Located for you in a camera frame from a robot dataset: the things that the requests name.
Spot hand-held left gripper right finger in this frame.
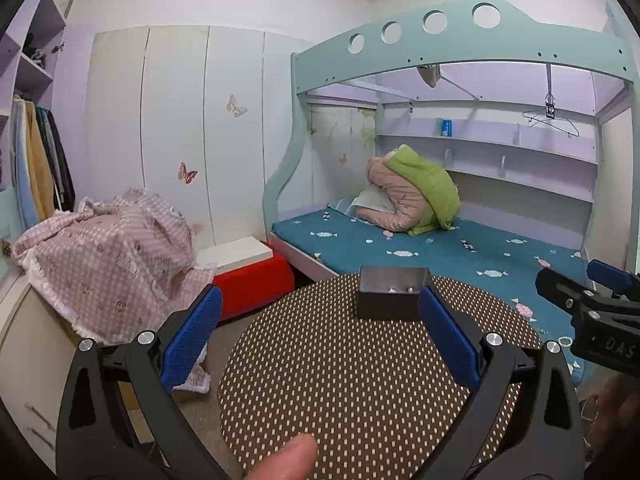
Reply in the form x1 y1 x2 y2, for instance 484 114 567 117
417 284 586 480

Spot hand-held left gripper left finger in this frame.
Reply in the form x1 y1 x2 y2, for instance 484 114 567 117
56 284 231 480

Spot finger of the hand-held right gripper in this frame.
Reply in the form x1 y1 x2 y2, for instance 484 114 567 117
536 266 598 321
586 259 640 306

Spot grey jewelry box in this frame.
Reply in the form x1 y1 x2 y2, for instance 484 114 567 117
356 266 432 321

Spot person's right hand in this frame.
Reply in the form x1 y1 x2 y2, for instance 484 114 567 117
586 375 640 463

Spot person's left hand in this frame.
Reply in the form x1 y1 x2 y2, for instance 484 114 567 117
245 434 319 480

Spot red storage stool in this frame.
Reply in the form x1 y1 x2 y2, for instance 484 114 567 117
212 242 296 322

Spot blue candy print mattress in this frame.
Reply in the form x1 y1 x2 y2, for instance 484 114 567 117
270 199 601 386

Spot white board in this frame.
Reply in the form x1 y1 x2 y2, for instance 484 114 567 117
195 237 275 276

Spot round brown dotted table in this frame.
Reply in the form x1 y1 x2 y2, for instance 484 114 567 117
217 274 543 480

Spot pink checked blanket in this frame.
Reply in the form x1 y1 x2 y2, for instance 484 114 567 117
12 187 216 393

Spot pink padded jacket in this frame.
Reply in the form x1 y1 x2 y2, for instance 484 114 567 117
356 156 426 232

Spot green jacket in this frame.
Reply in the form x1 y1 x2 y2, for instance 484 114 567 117
387 145 462 236

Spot white pillow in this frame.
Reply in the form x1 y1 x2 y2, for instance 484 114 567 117
348 187 396 213

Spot beige drawer cabinet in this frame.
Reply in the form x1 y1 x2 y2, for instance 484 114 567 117
0 270 166 471

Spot black hanging garment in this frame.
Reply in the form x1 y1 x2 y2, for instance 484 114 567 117
42 107 77 211

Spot white wardrobe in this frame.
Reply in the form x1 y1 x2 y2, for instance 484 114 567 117
85 25 316 251

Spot yellow hanging garment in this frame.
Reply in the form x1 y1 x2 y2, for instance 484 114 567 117
25 101 56 221

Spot hanging clothes on rack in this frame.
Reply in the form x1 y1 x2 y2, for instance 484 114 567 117
11 100 41 231

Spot grey hanging cloth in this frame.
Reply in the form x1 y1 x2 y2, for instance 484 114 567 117
417 64 443 88

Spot dark items on shelf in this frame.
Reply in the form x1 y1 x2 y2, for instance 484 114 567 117
22 34 46 68

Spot lilac open shelf unit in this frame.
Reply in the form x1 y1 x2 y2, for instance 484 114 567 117
0 0 68 201

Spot lilac wall shelf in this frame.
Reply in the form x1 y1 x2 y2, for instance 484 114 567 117
375 102 598 203

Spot wire clothes hanger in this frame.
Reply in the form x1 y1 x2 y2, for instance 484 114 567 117
522 104 580 138

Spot teal bunk bed frame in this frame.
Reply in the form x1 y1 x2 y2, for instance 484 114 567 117
263 0 640 311

